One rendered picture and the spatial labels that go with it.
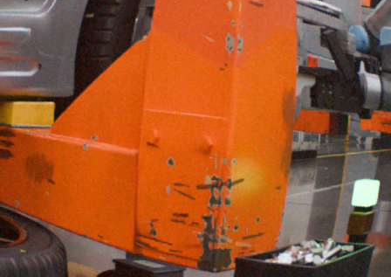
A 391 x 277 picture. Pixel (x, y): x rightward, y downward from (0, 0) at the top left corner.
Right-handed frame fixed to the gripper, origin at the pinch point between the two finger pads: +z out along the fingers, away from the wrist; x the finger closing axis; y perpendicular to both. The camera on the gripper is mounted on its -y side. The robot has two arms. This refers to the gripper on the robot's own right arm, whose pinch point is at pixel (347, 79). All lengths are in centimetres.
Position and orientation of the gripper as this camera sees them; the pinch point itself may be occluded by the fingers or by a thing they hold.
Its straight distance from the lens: 192.4
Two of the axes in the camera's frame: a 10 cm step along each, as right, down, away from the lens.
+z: -6.1, -0.1, -7.9
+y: 0.7, -10.0, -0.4
